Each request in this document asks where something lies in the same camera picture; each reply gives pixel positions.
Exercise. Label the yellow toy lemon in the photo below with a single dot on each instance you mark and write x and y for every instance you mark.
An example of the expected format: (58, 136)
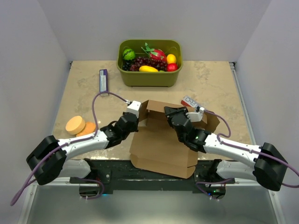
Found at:
(171, 59)

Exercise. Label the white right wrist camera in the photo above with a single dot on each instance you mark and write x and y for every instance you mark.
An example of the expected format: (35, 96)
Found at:
(197, 115)

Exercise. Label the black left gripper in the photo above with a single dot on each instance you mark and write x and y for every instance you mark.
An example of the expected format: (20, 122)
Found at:
(135, 128)

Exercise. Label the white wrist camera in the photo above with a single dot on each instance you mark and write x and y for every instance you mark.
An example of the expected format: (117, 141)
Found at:
(197, 115)
(134, 108)

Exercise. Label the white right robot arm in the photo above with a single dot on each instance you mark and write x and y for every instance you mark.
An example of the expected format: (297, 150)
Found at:
(263, 164)

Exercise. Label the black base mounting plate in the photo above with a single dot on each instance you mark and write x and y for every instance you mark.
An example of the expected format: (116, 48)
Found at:
(109, 176)

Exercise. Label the red toy apple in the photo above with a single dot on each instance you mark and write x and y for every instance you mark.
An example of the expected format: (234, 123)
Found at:
(172, 67)

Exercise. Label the dark blue toy grapes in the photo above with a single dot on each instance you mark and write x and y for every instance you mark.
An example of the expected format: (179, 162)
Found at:
(127, 65)

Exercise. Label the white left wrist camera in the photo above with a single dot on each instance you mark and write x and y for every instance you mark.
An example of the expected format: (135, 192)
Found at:
(134, 108)

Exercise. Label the red white snack packet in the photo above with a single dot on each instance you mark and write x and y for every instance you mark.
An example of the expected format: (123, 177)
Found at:
(188, 101)

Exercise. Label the olive green plastic bin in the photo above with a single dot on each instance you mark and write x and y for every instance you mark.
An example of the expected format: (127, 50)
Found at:
(156, 79)

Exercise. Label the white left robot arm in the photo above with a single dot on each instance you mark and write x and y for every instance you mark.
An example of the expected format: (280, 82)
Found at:
(47, 159)

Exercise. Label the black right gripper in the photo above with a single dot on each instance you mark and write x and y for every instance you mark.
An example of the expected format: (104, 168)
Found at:
(170, 112)

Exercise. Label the orange round sponge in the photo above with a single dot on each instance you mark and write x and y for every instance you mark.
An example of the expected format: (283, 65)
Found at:
(75, 125)

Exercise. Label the orange flat sponge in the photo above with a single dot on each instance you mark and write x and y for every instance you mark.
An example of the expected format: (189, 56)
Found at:
(88, 129)

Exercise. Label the purple toy grape bunch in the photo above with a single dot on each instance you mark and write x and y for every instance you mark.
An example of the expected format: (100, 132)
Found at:
(144, 61)

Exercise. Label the purple toothpaste box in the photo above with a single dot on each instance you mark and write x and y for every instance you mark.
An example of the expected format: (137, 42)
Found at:
(103, 82)

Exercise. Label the pink toy dragon fruit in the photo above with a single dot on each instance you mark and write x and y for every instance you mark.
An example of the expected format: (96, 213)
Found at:
(153, 53)

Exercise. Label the green toy watermelon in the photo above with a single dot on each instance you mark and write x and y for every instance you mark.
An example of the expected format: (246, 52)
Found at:
(128, 55)

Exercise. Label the yellow toy mango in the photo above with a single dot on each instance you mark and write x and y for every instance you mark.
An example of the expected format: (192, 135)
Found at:
(146, 68)

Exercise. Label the brown cardboard box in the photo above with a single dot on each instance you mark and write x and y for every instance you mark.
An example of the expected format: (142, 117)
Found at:
(155, 147)

